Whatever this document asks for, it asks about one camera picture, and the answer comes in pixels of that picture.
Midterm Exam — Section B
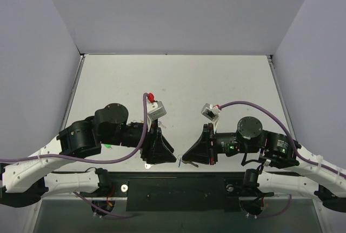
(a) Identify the blue key tag with keys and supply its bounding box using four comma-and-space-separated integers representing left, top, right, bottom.
177, 155, 199, 168

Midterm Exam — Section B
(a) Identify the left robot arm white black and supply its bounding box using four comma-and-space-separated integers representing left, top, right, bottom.
1, 101, 176, 208

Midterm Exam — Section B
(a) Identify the white head key front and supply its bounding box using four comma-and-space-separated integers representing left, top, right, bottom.
144, 163, 152, 169

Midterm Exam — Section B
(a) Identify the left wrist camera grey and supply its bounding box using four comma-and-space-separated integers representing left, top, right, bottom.
147, 101, 167, 121

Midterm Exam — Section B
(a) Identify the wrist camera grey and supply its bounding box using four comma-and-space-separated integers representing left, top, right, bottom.
201, 103, 221, 132
147, 101, 167, 121

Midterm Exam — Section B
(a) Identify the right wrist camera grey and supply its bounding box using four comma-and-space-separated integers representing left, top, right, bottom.
201, 103, 221, 132

